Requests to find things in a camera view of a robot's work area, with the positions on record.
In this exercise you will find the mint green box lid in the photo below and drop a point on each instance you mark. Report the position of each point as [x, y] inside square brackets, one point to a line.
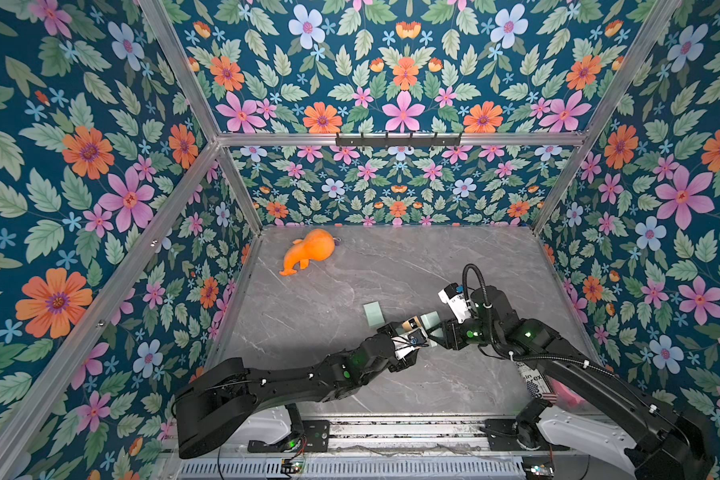
[431, 322]

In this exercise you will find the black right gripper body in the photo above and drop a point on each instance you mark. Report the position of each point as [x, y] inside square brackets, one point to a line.
[447, 332]

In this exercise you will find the orange plush toy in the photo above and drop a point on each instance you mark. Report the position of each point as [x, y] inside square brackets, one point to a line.
[317, 245]

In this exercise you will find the pink alarm clock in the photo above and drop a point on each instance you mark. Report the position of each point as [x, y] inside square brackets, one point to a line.
[565, 394]

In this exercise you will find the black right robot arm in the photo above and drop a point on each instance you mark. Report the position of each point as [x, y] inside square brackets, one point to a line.
[643, 436]

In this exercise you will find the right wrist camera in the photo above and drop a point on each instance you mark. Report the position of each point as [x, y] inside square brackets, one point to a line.
[453, 296]

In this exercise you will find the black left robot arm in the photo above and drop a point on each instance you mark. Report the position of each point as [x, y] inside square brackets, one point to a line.
[210, 409]

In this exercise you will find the black hook rail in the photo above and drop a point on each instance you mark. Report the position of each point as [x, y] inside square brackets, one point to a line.
[415, 140]

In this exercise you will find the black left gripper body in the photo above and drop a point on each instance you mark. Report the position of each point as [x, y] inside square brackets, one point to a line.
[397, 366]

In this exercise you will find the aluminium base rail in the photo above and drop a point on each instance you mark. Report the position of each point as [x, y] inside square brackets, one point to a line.
[286, 431]

